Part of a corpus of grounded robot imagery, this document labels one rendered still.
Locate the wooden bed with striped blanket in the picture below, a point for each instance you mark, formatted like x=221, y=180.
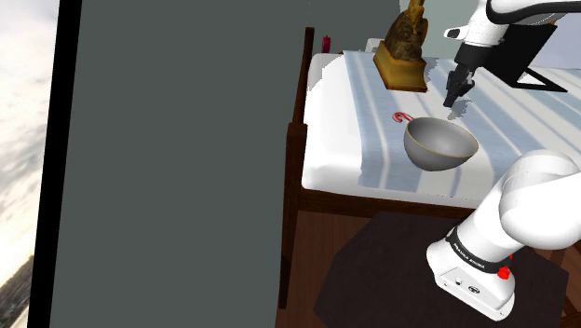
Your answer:
x=331, y=136

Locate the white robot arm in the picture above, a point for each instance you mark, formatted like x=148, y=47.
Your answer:
x=526, y=204

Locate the dark robot stand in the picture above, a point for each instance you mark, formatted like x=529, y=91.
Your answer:
x=386, y=272

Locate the red white candy cane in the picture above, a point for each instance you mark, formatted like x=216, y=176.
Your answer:
x=401, y=116

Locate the grey bowl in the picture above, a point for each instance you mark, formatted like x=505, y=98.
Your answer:
x=438, y=145

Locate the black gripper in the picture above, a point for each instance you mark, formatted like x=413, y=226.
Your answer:
x=470, y=57

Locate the small red cylinder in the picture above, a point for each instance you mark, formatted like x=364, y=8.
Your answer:
x=326, y=44

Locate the black frame with stand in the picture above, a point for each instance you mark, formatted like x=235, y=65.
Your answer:
x=522, y=50

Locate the golden figure on base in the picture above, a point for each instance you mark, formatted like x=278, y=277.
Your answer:
x=404, y=41

